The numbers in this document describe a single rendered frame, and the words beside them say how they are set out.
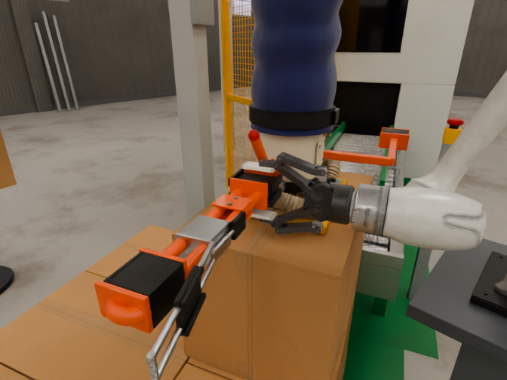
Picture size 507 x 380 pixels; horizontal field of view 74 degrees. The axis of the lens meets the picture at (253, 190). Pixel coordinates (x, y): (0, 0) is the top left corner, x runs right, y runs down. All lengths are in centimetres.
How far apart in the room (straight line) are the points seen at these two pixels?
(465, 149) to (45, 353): 119
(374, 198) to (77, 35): 902
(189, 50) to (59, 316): 159
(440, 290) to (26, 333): 122
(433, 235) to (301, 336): 37
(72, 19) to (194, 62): 729
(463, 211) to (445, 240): 5
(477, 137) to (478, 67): 1111
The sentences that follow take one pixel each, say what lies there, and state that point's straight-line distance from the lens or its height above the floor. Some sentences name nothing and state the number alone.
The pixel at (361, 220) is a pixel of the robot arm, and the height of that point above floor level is 107.
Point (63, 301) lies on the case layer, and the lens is 138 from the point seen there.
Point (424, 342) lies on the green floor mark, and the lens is 201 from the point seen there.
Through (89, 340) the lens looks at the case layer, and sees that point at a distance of 120.
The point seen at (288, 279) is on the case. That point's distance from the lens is 73.
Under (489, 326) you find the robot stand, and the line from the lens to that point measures 101.
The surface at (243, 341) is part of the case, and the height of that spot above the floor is 68.
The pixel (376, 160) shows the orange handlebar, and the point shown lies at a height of 108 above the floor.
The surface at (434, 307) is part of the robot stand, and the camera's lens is 100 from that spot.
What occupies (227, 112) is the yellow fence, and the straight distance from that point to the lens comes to 277.
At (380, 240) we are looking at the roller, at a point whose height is 54.
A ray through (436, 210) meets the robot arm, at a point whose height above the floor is 111.
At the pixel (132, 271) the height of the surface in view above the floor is 110.
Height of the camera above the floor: 135
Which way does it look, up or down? 23 degrees down
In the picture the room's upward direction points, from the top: straight up
